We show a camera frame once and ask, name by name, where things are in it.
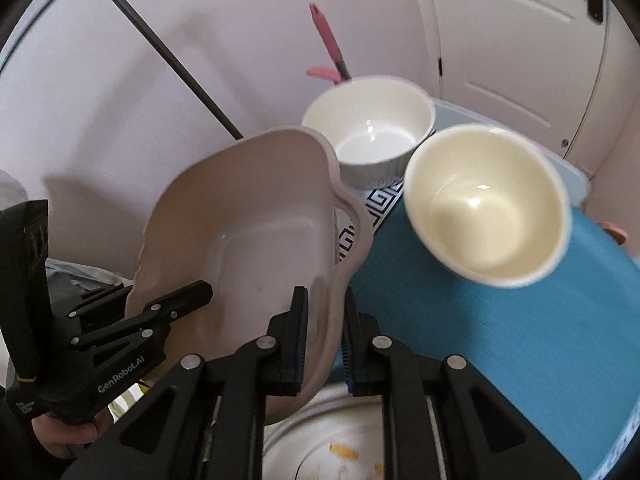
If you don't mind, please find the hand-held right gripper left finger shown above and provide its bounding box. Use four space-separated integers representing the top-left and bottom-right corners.
60 286 308 480

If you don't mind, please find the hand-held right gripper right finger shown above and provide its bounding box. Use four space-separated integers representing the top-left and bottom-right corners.
342 287 583 480

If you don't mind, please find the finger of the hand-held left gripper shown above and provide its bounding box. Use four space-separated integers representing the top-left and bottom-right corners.
69 280 214 352
66 282 134 320

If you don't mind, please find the brown square bowl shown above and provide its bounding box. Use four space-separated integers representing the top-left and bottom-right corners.
124 127 375 426

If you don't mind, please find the person's left hand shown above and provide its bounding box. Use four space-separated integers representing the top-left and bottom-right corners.
30 407 117 462

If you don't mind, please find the grey cloth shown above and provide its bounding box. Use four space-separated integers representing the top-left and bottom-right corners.
44 259 132 293

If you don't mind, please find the cartoon print plate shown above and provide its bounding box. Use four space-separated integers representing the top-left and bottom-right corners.
260 380 392 480

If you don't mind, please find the teal patterned tablecloth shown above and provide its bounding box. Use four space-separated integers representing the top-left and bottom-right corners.
327 179 640 480

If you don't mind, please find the cream round bowl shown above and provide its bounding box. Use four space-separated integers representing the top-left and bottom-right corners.
404 124 573 290

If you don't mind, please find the white round bowl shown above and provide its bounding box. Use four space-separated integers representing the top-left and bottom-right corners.
301 75 436 190

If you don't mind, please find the black clothes rack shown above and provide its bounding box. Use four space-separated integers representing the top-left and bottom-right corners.
82 0 246 140

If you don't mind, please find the pink broom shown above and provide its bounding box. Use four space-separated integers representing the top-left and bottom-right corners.
306 2 354 84

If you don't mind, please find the white panel door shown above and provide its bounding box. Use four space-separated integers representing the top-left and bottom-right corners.
407 0 622 177

